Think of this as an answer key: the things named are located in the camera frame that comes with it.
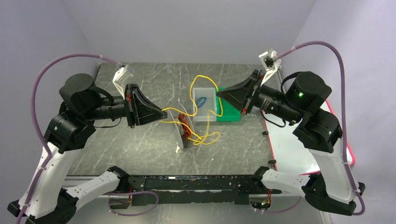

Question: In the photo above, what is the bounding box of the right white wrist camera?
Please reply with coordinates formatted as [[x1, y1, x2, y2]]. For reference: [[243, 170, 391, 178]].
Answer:
[[258, 48, 281, 86]]

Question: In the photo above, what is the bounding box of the clear white plastic bin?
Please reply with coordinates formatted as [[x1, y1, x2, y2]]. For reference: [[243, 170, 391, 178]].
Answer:
[[192, 87, 217, 122]]

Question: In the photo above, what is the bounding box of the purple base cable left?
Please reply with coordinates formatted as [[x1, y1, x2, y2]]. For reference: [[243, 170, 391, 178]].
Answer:
[[107, 190, 160, 217]]

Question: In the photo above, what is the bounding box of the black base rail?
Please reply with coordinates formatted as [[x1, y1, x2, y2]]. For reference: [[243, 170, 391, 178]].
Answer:
[[127, 175, 282, 206]]

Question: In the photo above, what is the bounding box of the red orange wound cable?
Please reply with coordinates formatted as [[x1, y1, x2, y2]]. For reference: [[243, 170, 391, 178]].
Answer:
[[174, 113, 194, 140]]

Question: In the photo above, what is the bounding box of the pink framed whiteboard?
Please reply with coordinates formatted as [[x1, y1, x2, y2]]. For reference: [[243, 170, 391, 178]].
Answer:
[[263, 98, 355, 175]]

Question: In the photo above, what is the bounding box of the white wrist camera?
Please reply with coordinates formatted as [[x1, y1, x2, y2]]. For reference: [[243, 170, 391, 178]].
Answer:
[[258, 48, 281, 86], [112, 65, 134, 96]]

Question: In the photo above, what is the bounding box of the yellow cable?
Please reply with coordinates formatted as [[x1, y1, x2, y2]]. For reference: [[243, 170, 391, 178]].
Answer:
[[159, 75, 221, 146]]

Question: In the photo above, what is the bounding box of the white cable spool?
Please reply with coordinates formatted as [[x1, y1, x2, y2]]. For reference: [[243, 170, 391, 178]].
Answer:
[[168, 110, 195, 153]]

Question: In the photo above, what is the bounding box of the green plastic bin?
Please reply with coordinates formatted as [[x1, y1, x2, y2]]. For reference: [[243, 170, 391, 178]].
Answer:
[[215, 97, 241, 122]]

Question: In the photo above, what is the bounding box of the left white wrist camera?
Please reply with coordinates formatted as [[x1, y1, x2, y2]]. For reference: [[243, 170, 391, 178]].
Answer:
[[112, 65, 134, 96]]

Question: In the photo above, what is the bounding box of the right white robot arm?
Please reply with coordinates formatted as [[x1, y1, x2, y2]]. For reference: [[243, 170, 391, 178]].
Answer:
[[216, 70, 365, 216]]

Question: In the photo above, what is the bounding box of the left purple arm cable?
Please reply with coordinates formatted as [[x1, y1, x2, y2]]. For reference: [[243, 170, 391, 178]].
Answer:
[[15, 54, 124, 224]]

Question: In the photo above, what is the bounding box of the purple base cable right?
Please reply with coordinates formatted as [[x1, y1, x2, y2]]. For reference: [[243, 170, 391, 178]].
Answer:
[[254, 196, 303, 215]]

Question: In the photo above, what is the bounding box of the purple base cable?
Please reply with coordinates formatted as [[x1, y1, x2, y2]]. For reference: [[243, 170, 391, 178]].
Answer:
[[107, 190, 160, 217], [254, 196, 303, 215]]

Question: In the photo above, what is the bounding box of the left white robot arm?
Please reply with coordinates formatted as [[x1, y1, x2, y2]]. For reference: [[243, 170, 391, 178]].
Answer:
[[7, 73, 167, 224]]

